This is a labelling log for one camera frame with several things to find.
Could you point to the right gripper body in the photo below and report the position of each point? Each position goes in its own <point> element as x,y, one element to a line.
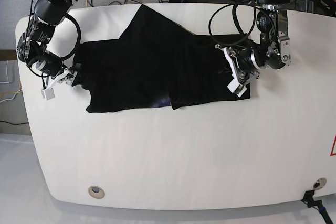
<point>51,67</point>

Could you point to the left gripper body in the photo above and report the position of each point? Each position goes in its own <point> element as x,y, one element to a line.
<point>244,61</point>

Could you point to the black T-shirt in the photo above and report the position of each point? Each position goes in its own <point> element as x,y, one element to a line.
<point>154,63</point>

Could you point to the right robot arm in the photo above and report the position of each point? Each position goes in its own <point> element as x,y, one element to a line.
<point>32,50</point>

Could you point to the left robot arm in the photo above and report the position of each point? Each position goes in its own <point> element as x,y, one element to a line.
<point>267,53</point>

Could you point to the red warning triangle sticker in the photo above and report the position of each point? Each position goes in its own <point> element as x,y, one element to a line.
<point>333,148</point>

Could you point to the table grommet hole left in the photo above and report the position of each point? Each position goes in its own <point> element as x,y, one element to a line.
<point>96,192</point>

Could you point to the silver table grommet right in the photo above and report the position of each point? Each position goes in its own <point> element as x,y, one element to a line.
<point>320,183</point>

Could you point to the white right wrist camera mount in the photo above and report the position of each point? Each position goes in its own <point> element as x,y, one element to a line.
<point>56,82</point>

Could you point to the black clamp with cable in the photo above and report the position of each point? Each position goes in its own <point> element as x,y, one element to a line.
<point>309,201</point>

